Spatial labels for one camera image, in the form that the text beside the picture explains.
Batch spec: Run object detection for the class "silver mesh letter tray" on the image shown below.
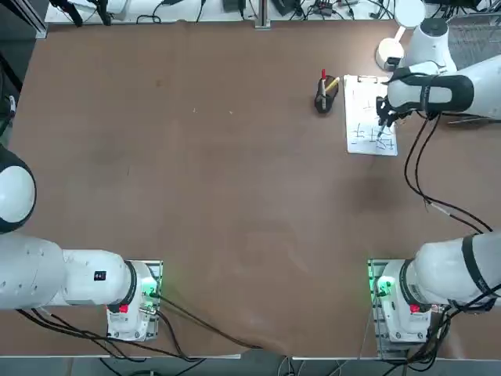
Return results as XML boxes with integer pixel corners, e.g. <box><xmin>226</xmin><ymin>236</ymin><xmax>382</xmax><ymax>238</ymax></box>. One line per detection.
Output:
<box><xmin>445</xmin><ymin>14</ymin><xmax>501</xmax><ymax>125</ymax></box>

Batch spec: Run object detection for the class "black base cable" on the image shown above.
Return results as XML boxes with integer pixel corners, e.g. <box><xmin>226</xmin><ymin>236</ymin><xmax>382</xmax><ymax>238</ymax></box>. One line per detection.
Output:
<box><xmin>405</xmin><ymin>305</ymin><xmax>453</xmax><ymax>365</ymax></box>
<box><xmin>156</xmin><ymin>293</ymin><xmax>265</xmax><ymax>350</ymax></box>
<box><xmin>15</xmin><ymin>307</ymin><xmax>204</xmax><ymax>363</ymax></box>

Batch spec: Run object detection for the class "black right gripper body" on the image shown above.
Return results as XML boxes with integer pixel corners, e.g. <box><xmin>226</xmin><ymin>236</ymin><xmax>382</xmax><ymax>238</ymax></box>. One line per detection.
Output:
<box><xmin>375</xmin><ymin>96</ymin><xmax>413</xmax><ymax>124</ymax></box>

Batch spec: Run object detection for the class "white A4 paper sheet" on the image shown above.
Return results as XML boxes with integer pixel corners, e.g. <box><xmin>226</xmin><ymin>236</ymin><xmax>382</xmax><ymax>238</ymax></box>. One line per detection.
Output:
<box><xmin>344</xmin><ymin>76</ymin><xmax>398</xmax><ymax>157</ymax></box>

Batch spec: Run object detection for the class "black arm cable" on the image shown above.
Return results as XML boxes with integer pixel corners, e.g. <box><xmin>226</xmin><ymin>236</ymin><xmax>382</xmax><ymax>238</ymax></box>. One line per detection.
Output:
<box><xmin>414</xmin><ymin>115</ymin><xmax>494</xmax><ymax>236</ymax></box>
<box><xmin>404</xmin><ymin>115</ymin><xmax>494</xmax><ymax>236</ymax></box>

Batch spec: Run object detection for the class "aluminium profile post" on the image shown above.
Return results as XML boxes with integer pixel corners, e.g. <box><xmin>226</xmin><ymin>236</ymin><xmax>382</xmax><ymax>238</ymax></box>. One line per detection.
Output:
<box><xmin>13</xmin><ymin>0</ymin><xmax>49</xmax><ymax>39</ymax></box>
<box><xmin>254</xmin><ymin>0</ymin><xmax>273</xmax><ymax>31</ymax></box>

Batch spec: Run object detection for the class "white clipboard with metal clip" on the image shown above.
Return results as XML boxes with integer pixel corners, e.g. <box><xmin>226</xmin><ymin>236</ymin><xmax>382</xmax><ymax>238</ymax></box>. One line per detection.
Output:
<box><xmin>343</xmin><ymin>74</ymin><xmax>399</xmax><ymax>157</ymax></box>

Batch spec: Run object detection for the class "white round desk lamp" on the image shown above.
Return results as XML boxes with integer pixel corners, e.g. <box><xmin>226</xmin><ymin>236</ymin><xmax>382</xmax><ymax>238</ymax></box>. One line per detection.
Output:
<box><xmin>374</xmin><ymin>0</ymin><xmax>427</xmax><ymax>72</ymax></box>

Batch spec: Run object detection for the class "black mesh pen holder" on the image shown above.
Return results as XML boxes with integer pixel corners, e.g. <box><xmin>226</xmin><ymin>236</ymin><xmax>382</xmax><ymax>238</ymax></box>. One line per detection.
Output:
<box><xmin>313</xmin><ymin>74</ymin><xmax>340</xmax><ymax>114</ymax></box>

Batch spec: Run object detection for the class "red capped marker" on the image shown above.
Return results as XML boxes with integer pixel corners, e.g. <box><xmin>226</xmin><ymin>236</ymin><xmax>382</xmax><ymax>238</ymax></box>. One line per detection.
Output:
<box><xmin>319</xmin><ymin>67</ymin><xmax>329</xmax><ymax>109</ymax></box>

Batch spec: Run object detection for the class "black tripod leg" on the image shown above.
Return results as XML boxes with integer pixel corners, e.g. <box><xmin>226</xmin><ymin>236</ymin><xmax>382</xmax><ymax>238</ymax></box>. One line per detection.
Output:
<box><xmin>49</xmin><ymin>0</ymin><xmax>84</xmax><ymax>27</ymax></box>
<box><xmin>93</xmin><ymin>0</ymin><xmax>113</xmax><ymax>25</ymax></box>

